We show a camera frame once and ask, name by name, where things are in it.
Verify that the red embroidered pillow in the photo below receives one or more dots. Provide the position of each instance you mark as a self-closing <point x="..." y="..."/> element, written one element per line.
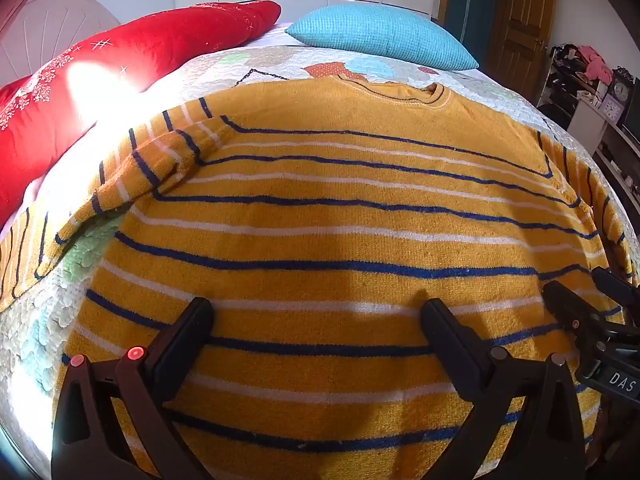
<point x="65" y="110"/>

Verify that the pink cloth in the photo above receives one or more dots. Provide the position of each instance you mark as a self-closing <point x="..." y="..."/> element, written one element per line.
<point x="597" y="66"/>

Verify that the yellow striped sweater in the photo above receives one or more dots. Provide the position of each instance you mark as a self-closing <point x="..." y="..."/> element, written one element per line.
<point x="325" y="240"/>

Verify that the dark screen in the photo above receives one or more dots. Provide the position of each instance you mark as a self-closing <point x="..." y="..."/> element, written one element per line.
<point x="632" y="115"/>

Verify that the white shelf unit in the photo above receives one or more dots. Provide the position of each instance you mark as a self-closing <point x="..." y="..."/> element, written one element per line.
<point x="590" y="120"/>

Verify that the dark teal curtain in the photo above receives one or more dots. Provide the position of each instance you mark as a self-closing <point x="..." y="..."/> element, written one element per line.
<point x="470" y="5"/>

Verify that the small purple clock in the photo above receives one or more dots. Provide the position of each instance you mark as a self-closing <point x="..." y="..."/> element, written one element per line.
<point x="611" y="108"/>

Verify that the black ornate clock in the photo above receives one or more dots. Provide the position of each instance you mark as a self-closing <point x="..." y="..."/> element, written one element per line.
<point x="622" y="87"/>

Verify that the turquoise knitted pillow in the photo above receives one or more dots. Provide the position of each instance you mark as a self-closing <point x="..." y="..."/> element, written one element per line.
<point x="380" y="32"/>

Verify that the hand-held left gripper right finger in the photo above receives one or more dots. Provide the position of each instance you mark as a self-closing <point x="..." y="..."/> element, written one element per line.
<point x="449" y="339"/>

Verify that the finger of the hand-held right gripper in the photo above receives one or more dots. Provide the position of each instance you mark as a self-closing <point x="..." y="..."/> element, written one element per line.
<point x="617" y="285"/>
<point x="567" y="305"/>

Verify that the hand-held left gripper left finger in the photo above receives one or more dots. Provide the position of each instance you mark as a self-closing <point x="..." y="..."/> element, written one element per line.
<point x="186" y="337"/>

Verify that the wooden door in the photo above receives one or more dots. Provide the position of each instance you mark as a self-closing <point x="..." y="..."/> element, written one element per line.
<point x="525" y="25"/>

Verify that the quilted patchwork bedspread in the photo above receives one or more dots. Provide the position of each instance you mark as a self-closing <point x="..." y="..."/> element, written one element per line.
<point x="30" y="320"/>

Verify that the white bed headboard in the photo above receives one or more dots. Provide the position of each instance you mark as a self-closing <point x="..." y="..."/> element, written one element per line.
<point x="45" y="25"/>

